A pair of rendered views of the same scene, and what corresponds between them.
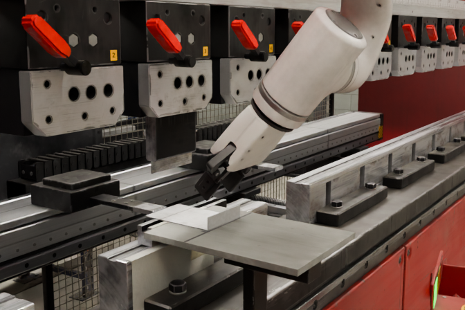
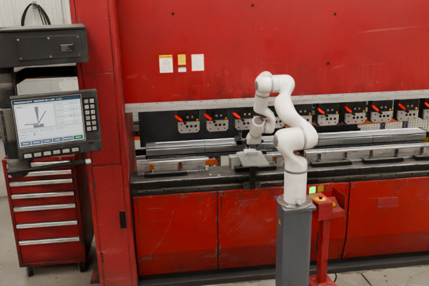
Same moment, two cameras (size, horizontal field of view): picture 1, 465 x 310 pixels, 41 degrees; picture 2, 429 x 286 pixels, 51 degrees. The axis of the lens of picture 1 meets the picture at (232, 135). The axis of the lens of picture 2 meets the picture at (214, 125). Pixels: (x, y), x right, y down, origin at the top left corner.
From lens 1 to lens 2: 2.51 m
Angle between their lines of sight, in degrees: 48
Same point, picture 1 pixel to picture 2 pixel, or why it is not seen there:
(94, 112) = (220, 128)
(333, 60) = (254, 127)
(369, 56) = (270, 127)
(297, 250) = (251, 163)
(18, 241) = (226, 147)
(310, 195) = (306, 156)
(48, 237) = (234, 149)
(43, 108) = (209, 127)
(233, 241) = (245, 158)
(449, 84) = not seen: outside the picture
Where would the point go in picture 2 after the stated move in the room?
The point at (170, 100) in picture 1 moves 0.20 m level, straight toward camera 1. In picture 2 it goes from (241, 126) to (222, 133)
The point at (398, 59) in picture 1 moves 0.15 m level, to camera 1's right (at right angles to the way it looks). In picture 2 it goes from (372, 116) to (391, 120)
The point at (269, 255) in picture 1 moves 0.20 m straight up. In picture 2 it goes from (244, 162) to (244, 134)
